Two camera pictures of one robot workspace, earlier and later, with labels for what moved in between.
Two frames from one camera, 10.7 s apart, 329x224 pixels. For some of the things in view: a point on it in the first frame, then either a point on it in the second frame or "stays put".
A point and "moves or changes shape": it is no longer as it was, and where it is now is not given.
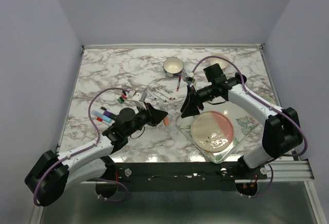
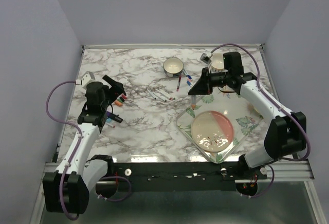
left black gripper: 157,115 to 115,90
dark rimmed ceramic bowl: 173,67 stays put
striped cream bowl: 223,63 stays put
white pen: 151,94 stays put
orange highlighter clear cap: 166,121 moves or changes shape
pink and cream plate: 212,131 stays put
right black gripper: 189,108 to 204,86
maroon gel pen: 178,85 stays put
